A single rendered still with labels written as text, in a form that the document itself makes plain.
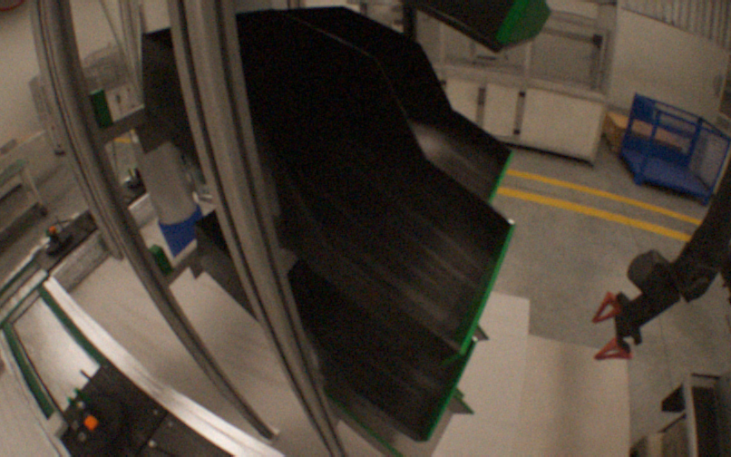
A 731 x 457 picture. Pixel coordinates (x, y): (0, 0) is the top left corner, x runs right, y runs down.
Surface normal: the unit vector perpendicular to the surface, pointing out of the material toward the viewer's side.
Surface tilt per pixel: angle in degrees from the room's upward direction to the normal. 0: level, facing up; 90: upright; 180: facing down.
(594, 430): 0
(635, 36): 90
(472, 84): 90
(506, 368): 0
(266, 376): 0
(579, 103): 90
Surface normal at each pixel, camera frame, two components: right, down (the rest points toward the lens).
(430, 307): 0.32, -0.60
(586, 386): -0.04, -0.80
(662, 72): -0.40, 0.56
